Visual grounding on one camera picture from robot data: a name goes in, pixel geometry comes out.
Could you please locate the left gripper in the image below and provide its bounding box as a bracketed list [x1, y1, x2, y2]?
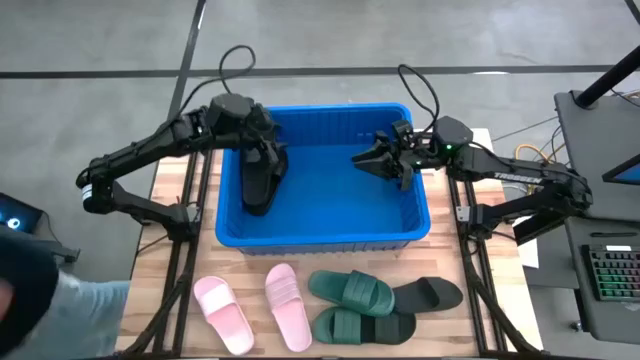
[242, 104, 287, 177]

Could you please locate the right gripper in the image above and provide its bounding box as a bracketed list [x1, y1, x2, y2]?
[351, 119, 442, 192]

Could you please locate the green slide sandal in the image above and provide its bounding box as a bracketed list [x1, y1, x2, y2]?
[306, 269, 396, 318]
[312, 306, 369, 346]

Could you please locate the pink slide sandal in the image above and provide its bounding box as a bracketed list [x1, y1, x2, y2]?
[192, 275, 255, 357]
[263, 263, 314, 353]

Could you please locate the blue plastic bin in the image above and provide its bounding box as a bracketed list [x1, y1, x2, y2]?
[214, 102, 432, 256]

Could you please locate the grey desk with pole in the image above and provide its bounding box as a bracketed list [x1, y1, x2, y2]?
[553, 89, 640, 222]

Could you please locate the black round pole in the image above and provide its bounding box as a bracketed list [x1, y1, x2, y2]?
[573, 43, 640, 109]

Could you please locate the black metal stand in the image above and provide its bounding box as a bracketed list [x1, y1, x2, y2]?
[0, 224, 81, 264]

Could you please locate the black flat monitor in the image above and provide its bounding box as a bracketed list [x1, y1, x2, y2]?
[601, 153, 640, 187]

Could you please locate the person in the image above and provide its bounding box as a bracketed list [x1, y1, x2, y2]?
[0, 234, 132, 360]

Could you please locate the computer with blue light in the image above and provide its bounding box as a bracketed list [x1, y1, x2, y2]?
[0, 192, 44, 234]

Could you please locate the backlit computer keyboard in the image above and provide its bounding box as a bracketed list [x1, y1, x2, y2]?
[580, 243, 640, 303]

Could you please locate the grey desk with keyboard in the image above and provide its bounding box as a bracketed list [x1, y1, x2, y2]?
[563, 215, 640, 346]

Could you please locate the black aluminium rig frame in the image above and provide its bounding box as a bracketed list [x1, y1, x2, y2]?
[113, 130, 545, 359]

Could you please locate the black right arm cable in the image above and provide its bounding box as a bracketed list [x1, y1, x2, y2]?
[397, 63, 441, 131]

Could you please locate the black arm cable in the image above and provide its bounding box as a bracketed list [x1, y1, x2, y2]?
[397, 63, 441, 131]
[177, 44, 257, 121]

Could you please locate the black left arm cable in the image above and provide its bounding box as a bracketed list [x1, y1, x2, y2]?
[177, 44, 257, 121]

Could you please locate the yellow cable with connector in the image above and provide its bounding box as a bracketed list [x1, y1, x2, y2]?
[514, 143, 572, 185]

